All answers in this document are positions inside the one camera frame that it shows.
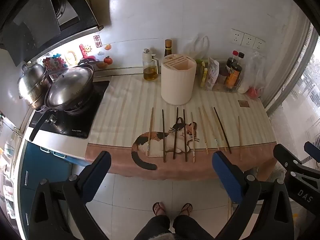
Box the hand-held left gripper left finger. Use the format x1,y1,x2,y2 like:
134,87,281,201
29,151,112,240

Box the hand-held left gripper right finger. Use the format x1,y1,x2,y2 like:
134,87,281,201
212,151,294,240

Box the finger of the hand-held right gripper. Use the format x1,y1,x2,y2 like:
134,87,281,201
273,144,304,174
304,141,320,162

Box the cream cylindrical utensil holder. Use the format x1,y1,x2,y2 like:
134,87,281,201
161,54,197,106

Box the black flip-flop sandal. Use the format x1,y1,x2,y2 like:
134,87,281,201
179,203,193,217
152,202,167,217

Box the window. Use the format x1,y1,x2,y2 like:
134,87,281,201
264,22,320,153

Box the blue kitchen cabinet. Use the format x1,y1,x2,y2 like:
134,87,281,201
19,140,88,230

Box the black induction cooktop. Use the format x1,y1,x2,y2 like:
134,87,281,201
28,80,110,140

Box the person's right leg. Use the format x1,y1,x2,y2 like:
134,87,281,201
172,202,213,240

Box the person's leg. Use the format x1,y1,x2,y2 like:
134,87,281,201
134,202,172,240
172,202,213,240

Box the red plastic packet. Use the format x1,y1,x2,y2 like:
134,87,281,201
246,86,263,99

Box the person's left leg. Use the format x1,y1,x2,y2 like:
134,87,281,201
134,202,172,240

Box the striped cat print tablecloth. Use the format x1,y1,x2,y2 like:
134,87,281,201
85,76,278,180

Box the black wok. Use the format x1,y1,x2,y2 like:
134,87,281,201
29,85,97,142

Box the clear bag of white powder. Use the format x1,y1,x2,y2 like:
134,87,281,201
237,51,267,94

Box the spice jar orange label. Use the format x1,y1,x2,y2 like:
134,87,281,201
224,64,243,89

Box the stainless steel wok lid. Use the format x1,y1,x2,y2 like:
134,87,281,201
44,65,95,110

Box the green yellow seasoning packet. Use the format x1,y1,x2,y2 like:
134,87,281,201
200,59,209,88

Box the sauce bottle red cap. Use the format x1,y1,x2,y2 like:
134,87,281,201
226,50,238,73

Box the white seasoning packet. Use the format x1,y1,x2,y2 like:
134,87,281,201
207,57,220,83

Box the stainless steel steamer pot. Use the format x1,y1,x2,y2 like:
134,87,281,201
17,63,52,110

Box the glass oil dispenser bottle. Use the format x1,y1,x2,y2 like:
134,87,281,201
142,48,160,82

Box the colourful sticker sheet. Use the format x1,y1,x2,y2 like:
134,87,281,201
42,53,68,80

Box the dark sauce bottle brown cap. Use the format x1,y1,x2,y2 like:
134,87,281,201
164,39,173,58

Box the black range hood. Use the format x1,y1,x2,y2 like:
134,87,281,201
0,0,104,67

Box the white wall power outlet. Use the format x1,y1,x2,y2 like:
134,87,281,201
242,33,256,47
254,37,266,50
229,29,244,43

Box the black pot handle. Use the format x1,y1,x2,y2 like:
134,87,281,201
77,59,100,66

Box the oval frame wall sticker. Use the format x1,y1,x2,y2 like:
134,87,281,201
64,51,77,64

